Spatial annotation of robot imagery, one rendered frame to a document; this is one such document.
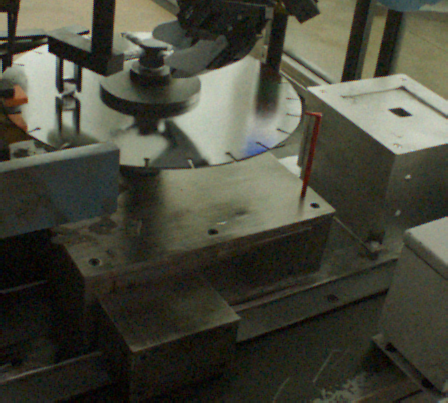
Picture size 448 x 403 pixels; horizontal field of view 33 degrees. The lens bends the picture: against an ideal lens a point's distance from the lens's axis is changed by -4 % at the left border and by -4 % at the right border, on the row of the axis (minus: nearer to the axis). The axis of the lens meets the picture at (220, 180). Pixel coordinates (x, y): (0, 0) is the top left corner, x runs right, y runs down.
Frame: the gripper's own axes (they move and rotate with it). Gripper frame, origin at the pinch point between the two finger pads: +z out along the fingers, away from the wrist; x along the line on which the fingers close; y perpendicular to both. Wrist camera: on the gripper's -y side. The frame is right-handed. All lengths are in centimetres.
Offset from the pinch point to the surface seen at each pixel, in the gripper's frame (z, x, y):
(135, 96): 3.6, 1.2, 4.7
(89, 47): 0.8, -2.9, 10.3
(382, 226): 5.5, 19.1, -25.8
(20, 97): 6.4, -0.9, 16.2
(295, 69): 23, -19, -49
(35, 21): 54, -54, -22
